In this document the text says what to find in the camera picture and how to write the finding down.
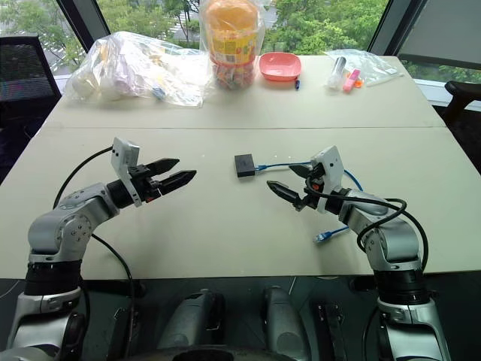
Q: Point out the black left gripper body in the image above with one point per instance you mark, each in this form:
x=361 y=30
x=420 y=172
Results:
x=144 y=183

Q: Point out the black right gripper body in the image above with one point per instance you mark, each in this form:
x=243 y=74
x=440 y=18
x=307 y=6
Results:
x=312 y=196

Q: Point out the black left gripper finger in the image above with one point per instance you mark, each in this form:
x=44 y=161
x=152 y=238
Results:
x=178 y=180
x=163 y=166

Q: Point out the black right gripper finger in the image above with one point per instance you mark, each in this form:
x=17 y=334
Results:
x=283 y=192
x=300 y=170

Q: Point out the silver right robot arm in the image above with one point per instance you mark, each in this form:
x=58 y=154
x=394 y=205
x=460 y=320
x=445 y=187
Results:
x=394 y=240

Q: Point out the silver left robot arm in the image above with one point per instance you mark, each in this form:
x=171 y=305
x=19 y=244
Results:
x=71 y=225

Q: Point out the small black box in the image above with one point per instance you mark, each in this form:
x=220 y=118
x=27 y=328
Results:
x=244 y=165

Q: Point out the small blue pen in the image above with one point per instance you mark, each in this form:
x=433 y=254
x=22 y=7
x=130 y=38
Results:
x=297 y=84

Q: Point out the large clear plastic bag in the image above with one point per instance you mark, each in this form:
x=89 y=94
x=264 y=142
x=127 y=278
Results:
x=127 y=71

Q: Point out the pink highlighter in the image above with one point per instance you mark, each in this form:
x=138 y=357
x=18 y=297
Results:
x=350 y=80

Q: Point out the grey and white tube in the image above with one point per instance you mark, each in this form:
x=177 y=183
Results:
x=336 y=71

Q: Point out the small orange item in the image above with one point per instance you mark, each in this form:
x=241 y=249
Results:
x=359 y=82

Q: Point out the pink plastic bowl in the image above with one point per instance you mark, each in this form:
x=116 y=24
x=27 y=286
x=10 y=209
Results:
x=280 y=65

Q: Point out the clear zip bag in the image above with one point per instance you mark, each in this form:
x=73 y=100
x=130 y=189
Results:
x=372 y=67

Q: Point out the dark grey rounded housing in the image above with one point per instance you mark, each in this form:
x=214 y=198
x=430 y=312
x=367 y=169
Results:
x=282 y=319
x=195 y=319

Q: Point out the bagged candy jar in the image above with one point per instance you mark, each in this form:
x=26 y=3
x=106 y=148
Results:
x=233 y=45

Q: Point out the black mesh chair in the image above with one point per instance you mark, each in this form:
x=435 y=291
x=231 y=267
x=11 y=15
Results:
x=26 y=71

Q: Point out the black chair armrest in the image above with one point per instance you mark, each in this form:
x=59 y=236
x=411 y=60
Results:
x=460 y=94

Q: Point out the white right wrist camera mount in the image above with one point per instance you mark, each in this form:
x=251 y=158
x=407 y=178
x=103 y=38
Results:
x=332 y=165

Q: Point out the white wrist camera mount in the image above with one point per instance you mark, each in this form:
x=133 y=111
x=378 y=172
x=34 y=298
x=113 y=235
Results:
x=332 y=165
x=122 y=158

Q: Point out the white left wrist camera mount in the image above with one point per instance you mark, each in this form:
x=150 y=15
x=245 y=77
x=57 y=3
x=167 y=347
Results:
x=122 y=158

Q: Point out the black flat bracket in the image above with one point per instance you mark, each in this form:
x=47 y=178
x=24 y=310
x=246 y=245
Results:
x=332 y=327

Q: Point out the black window frame post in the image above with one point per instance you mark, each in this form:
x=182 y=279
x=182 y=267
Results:
x=84 y=22
x=381 y=26

